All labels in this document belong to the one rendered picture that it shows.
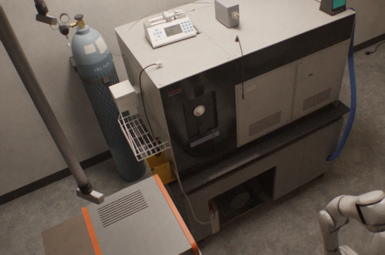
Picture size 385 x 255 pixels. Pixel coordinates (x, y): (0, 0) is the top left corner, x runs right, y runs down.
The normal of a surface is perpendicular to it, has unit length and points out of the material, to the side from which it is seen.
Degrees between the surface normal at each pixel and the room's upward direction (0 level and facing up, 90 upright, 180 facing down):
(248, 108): 90
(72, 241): 0
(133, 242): 0
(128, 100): 90
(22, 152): 90
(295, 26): 0
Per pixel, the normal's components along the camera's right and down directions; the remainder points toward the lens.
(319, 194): -0.10, -0.73
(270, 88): 0.46, 0.56
